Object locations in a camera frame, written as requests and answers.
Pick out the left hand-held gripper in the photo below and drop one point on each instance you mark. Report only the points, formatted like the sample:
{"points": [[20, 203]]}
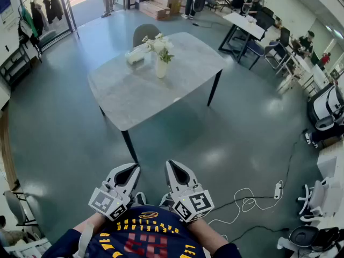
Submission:
{"points": [[103, 201]]}

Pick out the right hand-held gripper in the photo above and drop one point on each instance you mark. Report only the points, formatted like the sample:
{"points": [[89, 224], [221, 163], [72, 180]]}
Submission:
{"points": [[193, 201]]}

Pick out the bunch of white flowers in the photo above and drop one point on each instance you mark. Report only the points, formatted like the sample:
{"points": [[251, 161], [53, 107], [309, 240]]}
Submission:
{"points": [[160, 46]]}

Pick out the person's left forearm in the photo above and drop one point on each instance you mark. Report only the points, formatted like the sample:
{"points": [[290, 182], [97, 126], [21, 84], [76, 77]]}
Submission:
{"points": [[90, 223]]}

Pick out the person's right forearm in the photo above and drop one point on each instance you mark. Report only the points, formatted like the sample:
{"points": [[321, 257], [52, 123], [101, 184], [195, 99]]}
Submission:
{"points": [[207, 236]]}

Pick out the white and black robot base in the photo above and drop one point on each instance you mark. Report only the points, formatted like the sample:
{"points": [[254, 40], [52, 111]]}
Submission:
{"points": [[326, 103]]}

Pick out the person's left shoe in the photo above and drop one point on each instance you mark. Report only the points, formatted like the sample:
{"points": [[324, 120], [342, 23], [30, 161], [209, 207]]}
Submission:
{"points": [[140, 198]]}

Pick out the person's shoe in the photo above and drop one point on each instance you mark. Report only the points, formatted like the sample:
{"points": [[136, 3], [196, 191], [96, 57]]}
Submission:
{"points": [[140, 198], [165, 200]]}

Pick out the person's right shoe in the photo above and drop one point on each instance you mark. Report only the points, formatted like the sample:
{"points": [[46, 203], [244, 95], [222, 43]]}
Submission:
{"points": [[165, 200]]}

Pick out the person's navy printed shirt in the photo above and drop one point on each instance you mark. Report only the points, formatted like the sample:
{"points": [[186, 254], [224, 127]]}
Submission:
{"points": [[145, 238]]}

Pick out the grey marble table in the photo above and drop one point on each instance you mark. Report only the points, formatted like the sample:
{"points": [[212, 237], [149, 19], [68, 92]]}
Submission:
{"points": [[129, 95]]}

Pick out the white cluttered desk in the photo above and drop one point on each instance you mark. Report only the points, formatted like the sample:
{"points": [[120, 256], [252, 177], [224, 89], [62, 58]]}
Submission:
{"points": [[27, 249]]}

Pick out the white tissue box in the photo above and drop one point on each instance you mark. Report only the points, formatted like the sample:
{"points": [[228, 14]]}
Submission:
{"points": [[134, 56]]}

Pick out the black open case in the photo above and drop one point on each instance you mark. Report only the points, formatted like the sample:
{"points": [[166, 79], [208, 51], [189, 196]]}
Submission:
{"points": [[303, 236]]}

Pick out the white office chair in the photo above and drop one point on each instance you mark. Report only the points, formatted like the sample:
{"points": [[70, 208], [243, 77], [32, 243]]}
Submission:
{"points": [[318, 197]]}

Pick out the grey dining chair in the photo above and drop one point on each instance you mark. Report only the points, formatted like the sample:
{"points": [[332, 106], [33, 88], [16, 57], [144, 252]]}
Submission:
{"points": [[145, 34]]}

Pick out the blue chair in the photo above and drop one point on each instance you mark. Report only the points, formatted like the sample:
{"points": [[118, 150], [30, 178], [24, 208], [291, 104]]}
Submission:
{"points": [[258, 50]]}

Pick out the black shelf unit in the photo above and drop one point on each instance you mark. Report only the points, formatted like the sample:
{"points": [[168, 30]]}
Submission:
{"points": [[13, 66]]}

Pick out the long flat cardboard box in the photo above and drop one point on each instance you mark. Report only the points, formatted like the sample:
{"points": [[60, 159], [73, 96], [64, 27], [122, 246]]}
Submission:
{"points": [[154, 9]]}

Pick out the brown cardboard box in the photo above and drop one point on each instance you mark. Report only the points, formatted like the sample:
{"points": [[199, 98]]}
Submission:
{"points": [[169, 2]]}

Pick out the black office chair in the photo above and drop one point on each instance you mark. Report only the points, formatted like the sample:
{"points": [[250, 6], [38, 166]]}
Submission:
{"points": [[266, 19]]}

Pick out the dark hanging coat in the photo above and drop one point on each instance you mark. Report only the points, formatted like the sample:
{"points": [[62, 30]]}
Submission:
{"points": [[37, 17]]}

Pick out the green hanging garment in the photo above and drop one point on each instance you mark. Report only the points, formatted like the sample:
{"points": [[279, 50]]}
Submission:
{"points": [[29, 20]]}

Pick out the black hanging coat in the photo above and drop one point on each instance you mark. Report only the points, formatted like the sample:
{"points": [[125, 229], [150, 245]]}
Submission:
{"points": [[46, 8], [56, 5]]}

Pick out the grey chair with black frame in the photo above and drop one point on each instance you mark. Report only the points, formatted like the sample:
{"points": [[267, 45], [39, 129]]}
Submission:
{"points": [[14, 207]]}

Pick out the white table with black frame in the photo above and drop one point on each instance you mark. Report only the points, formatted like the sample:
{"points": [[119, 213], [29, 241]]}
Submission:
{"points": [[244, 24]]}

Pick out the blue wall poster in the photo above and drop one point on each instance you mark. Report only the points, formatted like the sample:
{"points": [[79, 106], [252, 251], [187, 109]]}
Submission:
{"points": [[5, 5]]}

